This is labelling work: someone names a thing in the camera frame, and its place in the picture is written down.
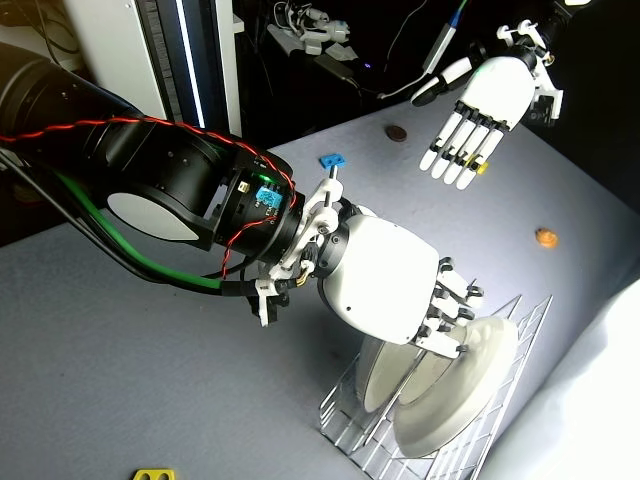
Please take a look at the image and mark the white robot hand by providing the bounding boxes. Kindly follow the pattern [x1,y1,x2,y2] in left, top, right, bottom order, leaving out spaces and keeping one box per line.
[410,54,534,191]
[317,212,485,360]

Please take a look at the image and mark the white ceramic plate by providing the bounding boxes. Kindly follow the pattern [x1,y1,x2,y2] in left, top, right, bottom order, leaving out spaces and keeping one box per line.
[353,332,454,415]
[392,315,520,460]

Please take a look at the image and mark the black power brick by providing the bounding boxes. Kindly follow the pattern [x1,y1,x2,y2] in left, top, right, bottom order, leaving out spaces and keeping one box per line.
[314,52,357,81]

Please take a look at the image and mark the spare white robot hand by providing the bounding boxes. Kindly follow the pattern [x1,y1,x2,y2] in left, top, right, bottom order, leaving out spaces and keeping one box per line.
[267,0,359,64]

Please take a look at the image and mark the grey table cloth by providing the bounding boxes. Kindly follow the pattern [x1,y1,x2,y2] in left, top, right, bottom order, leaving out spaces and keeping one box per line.
[0,99,640,480]

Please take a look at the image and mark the white backdrop sheet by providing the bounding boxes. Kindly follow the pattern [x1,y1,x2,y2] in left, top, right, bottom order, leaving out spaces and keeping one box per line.
[467,279,640,480]

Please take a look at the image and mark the white cabinet with light strip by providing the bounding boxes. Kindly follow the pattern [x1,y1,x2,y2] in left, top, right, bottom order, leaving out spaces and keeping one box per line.
[64,0,246,139]

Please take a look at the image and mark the grey cable adapter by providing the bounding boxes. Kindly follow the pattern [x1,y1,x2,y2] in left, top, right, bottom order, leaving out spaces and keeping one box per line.
[422,24,459,76]

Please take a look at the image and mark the thin green cable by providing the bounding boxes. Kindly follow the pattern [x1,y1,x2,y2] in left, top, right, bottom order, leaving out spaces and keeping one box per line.
[447,0,474,29]

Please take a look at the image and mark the thin white cable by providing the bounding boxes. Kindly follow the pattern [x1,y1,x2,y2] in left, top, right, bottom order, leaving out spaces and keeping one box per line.
[377,74,431,100]

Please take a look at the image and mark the silver wire dish rack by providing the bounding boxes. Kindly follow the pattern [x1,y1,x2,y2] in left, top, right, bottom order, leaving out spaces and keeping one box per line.
[318,293,555,479]

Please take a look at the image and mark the thick green cable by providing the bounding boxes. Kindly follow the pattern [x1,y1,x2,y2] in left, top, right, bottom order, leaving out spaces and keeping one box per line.
[54,172,224,296]

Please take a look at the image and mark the red twisted wire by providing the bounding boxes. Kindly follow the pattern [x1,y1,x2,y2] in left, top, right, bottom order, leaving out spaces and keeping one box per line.
[0,117,296,281]

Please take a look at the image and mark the thick black cable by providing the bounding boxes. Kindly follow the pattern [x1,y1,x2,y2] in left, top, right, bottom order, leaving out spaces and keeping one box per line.
[0,149,261,301]

